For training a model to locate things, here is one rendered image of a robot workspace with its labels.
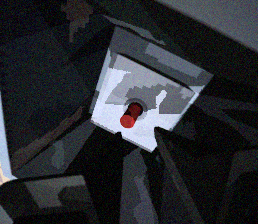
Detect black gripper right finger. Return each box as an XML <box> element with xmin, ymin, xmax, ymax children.
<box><xmin>154</xmin><ymin>126</ymin><xmax>258</xmax><ymax>224</ymax></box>

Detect red peg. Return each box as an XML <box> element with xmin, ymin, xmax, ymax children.
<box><xmin>120</xmin><ymin>102</ymin><xmax>142</xmax><ymax>129</ymax></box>

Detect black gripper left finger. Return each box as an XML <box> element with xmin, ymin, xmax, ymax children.
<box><xmin>0</xmin><ymin>131</ymin><xmax>124</xmax><ymax>224</ymax></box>

